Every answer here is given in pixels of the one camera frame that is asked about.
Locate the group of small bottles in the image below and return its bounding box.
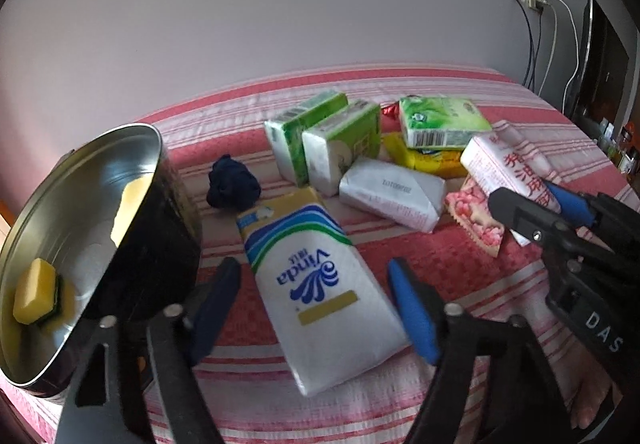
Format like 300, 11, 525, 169
594, 118, 640, 175

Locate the red white striped bed sheet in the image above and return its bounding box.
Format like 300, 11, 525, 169
0, 64, 640, 444

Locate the grey cable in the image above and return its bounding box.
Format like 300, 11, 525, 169
537, 11, 547, 94

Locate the silver white tissue pack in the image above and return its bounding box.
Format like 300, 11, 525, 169
339, 158, 447, 232

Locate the white pack with red print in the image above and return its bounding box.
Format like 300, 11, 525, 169
460, 121, 563, 247

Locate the yellow sponge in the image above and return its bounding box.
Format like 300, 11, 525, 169
12, 259, 65, 325

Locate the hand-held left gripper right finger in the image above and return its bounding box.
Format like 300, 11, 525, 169
387, 258, 573, 444

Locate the white cable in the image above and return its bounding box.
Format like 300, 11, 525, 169
546, 0, 582, 115

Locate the black cable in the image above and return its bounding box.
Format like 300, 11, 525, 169
519, 0, 537, 90

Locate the dark blue cloth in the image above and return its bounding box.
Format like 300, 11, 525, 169
206, 154, 262, 211

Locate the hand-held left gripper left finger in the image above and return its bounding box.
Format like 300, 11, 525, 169
55, 256, 243, 444

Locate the pink floral pack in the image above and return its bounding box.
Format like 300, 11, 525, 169
445, 176, 507, 257

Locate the person's right hand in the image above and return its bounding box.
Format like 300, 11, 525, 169
570, 351, 621, 431

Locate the yellow snack packet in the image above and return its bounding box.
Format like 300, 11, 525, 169
382, 133, 468, 177

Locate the green white tissue pack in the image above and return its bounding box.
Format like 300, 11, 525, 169
264, 91, 349, 189
301, 101, 382, 197

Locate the round metal tin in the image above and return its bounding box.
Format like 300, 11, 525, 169
0, 124, 203, 400

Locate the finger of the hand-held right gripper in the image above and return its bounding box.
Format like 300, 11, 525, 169
487, 188, 569, 251
546, 181, 640, 229

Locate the large white blue tissue pack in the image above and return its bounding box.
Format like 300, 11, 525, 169
236, 188, 412, 397

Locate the black flat screen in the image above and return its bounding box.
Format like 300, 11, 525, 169
572, 0, 632, 125

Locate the green leaf print tissue pack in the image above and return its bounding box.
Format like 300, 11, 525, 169
398, 95, 493, 149

